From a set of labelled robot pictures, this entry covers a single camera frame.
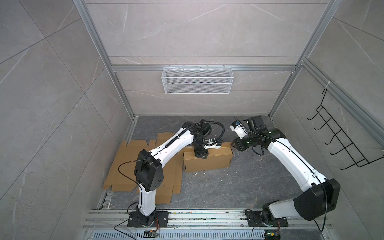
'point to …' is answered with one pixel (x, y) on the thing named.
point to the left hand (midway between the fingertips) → (203, 149)
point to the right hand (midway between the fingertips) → (235, 141)
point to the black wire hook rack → (349, 147)
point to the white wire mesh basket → (197, 80)
